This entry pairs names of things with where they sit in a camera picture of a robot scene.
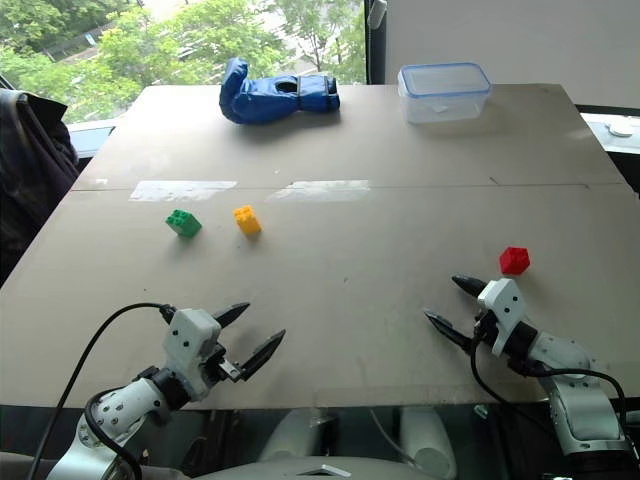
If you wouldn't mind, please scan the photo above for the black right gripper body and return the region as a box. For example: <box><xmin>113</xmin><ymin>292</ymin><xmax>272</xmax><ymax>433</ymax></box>
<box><xmin>469</xmin><ymin>305</ymin><xmax>497</xmax><ymax>352</ymax></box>

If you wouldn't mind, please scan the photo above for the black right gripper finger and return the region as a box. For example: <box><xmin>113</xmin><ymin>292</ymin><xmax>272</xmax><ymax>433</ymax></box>
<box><xmin>423</xmin><ymin>310</ymin><xmax>475</xmax><ymax>355</ymax></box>
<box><xmin>451</xmin><ymin>274</ymin><xmax>489</xmax><ymax>304</ymax></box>

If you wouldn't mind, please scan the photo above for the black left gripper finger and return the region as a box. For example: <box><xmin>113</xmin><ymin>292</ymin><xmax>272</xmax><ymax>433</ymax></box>
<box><xmin>211</xmin><ymin>302</ymin><xmax>251</xmax><ymax>330</ymax></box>
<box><xmin>236</xmin><ymin>328</ymin><xmax>287</xmax><ymax>384</ymax></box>

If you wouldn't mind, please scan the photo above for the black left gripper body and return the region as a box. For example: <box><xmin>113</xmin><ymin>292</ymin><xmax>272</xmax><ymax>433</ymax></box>
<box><xmin>202</xmin><ymin>342</ymin><xmax>244</xmax><ymax>389</ymax></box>

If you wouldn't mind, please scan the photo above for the red toy brick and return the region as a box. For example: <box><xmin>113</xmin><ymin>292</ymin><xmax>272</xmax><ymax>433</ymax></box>
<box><xmin>499</xmin><ymin>245</ymin><xmax>532</xmax><ymax>276</ymax></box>

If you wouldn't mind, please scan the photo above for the yellow toy brick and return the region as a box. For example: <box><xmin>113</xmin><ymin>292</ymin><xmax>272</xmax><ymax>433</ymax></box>
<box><xmin>232</xmin><ymin>204</ymin><xmax>263</xmax><ymax>237</ymax></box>

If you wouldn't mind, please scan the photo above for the green toy brick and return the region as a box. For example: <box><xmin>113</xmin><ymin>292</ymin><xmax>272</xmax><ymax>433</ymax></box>
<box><xmin>165</xmin><ymin>208</ymin><xmax>203</xmax><ymax>239</ymax></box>

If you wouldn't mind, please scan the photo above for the clear plastic lidded container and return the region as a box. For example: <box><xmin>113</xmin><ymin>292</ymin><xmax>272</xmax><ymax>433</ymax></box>
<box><xmin>397</xmin><ymin>62</ymin><xmax>492</xmax><ymax>126</ymax></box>

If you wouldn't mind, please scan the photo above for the blue boxing glove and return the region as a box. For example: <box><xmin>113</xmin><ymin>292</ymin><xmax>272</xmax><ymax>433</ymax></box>
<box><xmin>218</xmin><ymin>57</ymin><xmax>342</xmax><ymax>126</ymax></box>

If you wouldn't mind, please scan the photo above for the dark plaid cloth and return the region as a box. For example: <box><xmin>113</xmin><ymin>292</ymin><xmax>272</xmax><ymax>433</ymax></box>
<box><xmin>0</xmin><ymin>87</ymin><xmax>81</xmax><ymax>289</ymax></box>

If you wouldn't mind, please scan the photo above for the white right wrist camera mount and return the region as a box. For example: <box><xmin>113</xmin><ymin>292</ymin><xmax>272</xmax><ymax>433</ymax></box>
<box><xmin>476</xmin><ymin>278</ymin><xmax>526</xmax><ymax>358</ymax></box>

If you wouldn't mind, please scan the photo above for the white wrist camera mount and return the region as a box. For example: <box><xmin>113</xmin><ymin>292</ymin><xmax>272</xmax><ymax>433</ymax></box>
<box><xmin>476</xmin><ymin>278</ymin><xmax>526</xmax><ymax>358</ymax></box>
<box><xmin>162</xmin><ymin>308</ymin><xmax>223</xmax><ymax>402</ymax></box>

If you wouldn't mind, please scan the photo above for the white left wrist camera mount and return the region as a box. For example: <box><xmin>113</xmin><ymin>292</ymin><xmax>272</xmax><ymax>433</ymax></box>
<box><xmin>162</xmin><ymin>308</ymin><xmax>223</xmax><ymax>402</ymax></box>

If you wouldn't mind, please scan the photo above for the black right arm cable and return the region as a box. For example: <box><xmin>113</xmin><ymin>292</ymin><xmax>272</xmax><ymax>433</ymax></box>
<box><xmin>469</xmin><ymin>329</ymin><xmax>630</xmax><ymax>426</ymax></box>

